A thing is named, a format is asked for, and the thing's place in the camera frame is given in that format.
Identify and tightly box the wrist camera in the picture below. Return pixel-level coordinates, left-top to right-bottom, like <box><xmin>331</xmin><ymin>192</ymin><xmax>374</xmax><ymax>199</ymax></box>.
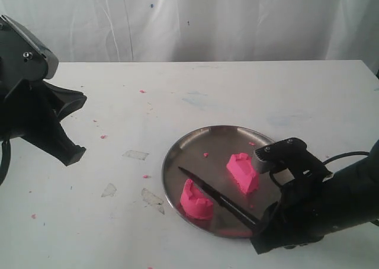
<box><xmin>1</xmin><ymin>15</ymin><xmax>59</xmax><ymax>85</ymax></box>
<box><xmin>251</xmin><ymin>137</ymin><xmax>331</xmax><ymax>179</ymax></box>

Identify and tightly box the black knife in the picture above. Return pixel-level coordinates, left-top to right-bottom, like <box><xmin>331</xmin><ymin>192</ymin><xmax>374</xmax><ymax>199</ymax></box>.
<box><xmin>178</xmin><ymin>166</ymin><xmax>260</xmax><ymax>229</ymax></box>

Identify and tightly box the clear tape piece near plate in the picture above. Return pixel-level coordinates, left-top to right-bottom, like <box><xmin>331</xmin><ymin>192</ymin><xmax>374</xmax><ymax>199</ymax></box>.
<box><xmin>141</xmin><ymin>188</ymin><xmax>165</xmax><ymax>214</ymax></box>

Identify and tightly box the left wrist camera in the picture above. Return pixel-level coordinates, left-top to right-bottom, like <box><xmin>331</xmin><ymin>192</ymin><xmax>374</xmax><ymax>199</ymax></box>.
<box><xmin>1</xmin><ymin>15</ymin><xmax>59</xmax><ymax>85</ymax></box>

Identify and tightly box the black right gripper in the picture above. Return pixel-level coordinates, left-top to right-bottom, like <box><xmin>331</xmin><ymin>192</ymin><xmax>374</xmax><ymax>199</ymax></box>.
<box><xmin>250</xmin><ymin>165</ymin><xmax>355</xmax><ymax>254</ymax></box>

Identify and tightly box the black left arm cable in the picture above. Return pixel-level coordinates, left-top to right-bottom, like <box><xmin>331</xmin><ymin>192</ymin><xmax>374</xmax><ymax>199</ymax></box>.
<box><xmin>0</xmin><ymin>138</ymin><xmax>11</xmax><ymax>187</ymax></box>

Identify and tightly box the white backdrop curtain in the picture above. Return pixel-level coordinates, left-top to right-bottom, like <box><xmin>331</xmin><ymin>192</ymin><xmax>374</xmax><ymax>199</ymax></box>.
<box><xmin>1</xmin><ymin>0</ymin><xmax>378</xmax><ymax>69</ymax></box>

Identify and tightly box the round steel plate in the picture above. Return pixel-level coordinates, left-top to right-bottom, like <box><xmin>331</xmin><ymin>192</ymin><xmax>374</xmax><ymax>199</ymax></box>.
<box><xmin>162</xmin><ymin>125</ymin><xmax>281</xmax><ymax>238</ymax></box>

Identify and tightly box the clear tape piece upper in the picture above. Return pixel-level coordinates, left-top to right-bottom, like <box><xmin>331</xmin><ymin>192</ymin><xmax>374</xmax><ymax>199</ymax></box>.
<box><xmin>123</xmin><ymin>150</ymin><xmax>149</xmax><ymax>161</ymax></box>

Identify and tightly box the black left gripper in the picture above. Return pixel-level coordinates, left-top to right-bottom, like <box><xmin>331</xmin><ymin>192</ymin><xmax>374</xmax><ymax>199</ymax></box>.
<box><xmin>1</xmin><ymin>52</ymin><xmax>87</xmax><ymax>166</ymax></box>

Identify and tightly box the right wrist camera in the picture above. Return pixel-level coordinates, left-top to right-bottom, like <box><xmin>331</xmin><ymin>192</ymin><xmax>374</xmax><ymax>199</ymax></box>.
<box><xmin>251</xmin><ymin>137</ymin><xmax>331</xmax><ymax>179</ymax></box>

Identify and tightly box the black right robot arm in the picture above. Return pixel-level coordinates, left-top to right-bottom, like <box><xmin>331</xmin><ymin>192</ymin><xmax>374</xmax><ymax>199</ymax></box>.
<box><xmin>250</xmin><ymin>137</ymin><xmax>378</xmax><ymax>254</ymax></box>

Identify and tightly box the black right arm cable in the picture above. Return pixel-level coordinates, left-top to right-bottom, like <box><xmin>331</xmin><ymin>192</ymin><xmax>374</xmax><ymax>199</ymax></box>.
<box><xmin>321</xmin><ymin>151</ymin><xmax>371</xmax><ymax>165</ymax></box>

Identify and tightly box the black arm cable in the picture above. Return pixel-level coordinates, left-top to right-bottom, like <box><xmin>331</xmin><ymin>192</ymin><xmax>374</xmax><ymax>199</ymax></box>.
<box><xmin>321</xmin><ymin>151</ymin><xmax>371</xmax><ymax>165</ymax></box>
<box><xmin>0</xmin><ymin>138</ymin><xmax>11</xmax><ymax>187</ymax></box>

